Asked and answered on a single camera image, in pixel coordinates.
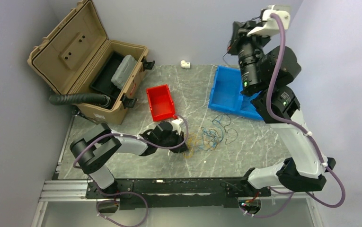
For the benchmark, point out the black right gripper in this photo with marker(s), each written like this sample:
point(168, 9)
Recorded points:
point(240, 35)

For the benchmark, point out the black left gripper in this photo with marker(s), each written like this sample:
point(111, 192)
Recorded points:
point(179, 138)

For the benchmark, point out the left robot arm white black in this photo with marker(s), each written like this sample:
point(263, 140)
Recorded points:
point(98, 145)

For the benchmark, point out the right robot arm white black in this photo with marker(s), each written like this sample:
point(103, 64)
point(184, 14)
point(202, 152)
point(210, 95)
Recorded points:
point(279, 107)

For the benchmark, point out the white pipe elbow fitting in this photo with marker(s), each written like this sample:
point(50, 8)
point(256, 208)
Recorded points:
point(185, 65)

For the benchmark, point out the red plastic bin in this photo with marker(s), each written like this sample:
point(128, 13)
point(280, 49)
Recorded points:
point(161, 103)

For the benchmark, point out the blue bin left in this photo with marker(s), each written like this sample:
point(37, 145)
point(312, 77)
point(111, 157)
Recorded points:
point(225, 93)

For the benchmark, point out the blue bin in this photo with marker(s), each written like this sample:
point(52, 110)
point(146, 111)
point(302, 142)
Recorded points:
point(225, 93)
point(246, 108)

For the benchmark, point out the blue bin right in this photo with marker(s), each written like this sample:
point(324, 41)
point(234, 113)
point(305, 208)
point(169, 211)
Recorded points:
point(246, 108)

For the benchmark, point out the grey plastic organizer box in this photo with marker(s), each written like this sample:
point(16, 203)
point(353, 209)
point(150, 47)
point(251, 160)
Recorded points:
point(123, 71)

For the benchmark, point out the black toolbox tray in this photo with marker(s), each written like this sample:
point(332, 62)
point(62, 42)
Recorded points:
point(102, 81)

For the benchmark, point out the tan hard toolbox case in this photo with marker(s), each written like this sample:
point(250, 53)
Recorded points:
point(71, 56)

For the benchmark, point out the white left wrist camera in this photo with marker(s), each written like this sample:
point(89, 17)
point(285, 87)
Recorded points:
point(177, 122)

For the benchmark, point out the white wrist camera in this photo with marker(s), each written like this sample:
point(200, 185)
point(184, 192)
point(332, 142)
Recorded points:
point(177, 122)
point(270, 27)

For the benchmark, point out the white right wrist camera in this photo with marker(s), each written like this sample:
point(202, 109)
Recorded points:
point(270, 27)

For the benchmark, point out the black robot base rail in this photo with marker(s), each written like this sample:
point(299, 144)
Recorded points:
point(132, 193)

